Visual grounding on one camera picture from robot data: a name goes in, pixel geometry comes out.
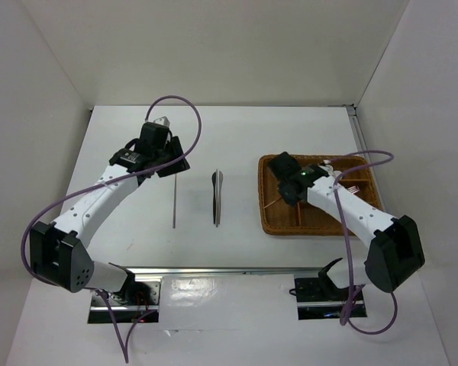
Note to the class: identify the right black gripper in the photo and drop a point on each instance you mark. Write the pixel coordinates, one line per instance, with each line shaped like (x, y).
(292, 202)

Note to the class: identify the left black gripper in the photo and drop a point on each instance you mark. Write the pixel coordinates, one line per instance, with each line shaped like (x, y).
(181, 165)

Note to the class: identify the copper chopstick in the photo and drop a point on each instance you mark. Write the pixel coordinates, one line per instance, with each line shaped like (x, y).
(272, 203)

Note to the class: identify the steel fork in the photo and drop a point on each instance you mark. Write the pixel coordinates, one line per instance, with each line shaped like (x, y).
(353, 189)

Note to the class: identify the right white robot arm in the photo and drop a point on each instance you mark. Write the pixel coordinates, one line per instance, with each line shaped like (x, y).
(394, 250)

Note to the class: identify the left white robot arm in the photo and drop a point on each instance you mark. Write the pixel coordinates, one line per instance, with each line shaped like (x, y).
(58, 250)

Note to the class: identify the silver chopstick far left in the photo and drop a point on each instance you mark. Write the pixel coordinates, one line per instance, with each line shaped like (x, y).
(174, 202)

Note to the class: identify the silver chopstick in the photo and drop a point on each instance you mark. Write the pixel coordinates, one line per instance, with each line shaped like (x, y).
(216, 192)
(174, 202)

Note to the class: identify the wicker cutlery tray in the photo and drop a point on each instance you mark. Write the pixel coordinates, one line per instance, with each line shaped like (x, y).
(304, 219)

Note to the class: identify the silver chopstick middle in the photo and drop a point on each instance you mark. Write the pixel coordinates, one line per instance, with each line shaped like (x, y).
(216, 192)

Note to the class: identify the silver knife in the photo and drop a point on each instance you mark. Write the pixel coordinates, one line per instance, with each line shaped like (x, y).
(220, 183)

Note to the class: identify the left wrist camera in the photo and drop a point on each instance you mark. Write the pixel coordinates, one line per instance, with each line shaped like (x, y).
(162, 121)

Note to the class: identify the aluminium rail right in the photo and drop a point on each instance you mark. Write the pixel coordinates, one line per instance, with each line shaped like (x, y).
(355, 127)

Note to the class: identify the aluminium rail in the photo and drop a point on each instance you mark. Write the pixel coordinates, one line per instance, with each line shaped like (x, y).
(206, 271)
(355, 127)

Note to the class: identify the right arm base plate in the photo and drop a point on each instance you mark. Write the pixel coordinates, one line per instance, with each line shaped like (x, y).
(314, 302)

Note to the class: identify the aluminium rail front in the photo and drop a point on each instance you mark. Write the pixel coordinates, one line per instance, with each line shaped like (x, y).
(206, 271)

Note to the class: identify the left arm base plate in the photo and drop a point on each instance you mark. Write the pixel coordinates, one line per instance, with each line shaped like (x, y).
(142, 305)

